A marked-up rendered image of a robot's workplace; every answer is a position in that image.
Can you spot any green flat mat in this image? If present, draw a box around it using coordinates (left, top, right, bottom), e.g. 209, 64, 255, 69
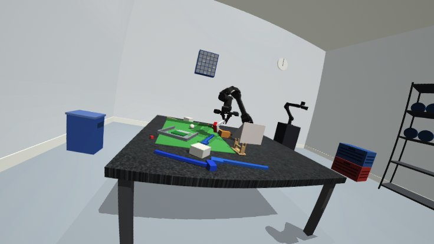
155, 120, 236, 153

